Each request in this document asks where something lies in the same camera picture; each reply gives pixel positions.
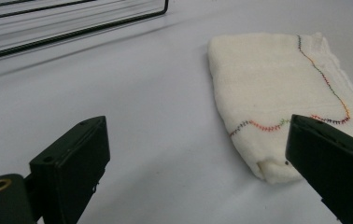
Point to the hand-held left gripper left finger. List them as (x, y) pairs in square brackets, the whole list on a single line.
[(68, 168)]

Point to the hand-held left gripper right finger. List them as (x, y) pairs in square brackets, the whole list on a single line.
[(336, 161)]

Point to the cream cloth colourful stitching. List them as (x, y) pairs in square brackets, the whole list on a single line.
[(265, 84)]

